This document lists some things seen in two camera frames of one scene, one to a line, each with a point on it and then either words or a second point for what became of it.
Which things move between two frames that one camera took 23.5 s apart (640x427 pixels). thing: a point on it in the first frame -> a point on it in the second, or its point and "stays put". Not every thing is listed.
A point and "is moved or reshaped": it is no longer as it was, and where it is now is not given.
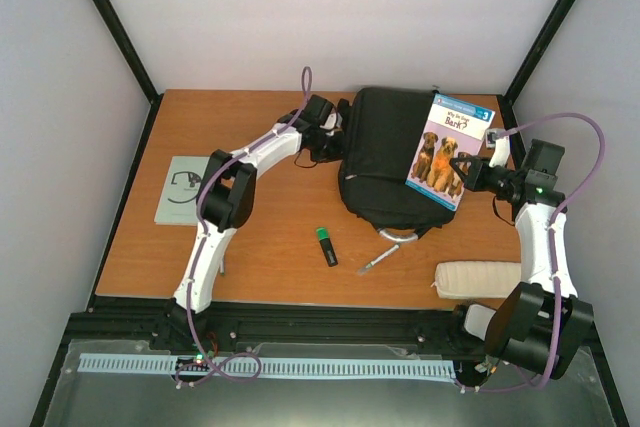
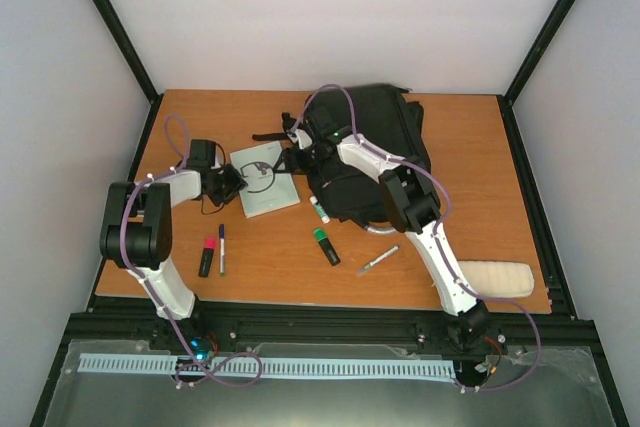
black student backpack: x=384 y=129 is moved or reshaped
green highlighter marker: x=326 y=246 stays put
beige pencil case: x=477 y=280 stays put
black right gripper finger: x=470 y=179 -> x=291 y=158
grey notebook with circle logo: x=179 y=199 is moved or reshaped
